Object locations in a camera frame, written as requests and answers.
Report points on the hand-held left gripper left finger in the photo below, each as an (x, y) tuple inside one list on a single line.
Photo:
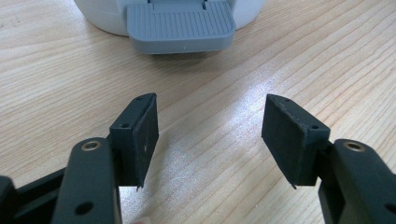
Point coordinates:
[(137, 140)]

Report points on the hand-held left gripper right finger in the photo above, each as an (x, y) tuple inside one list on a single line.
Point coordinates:
[(289, 140)]

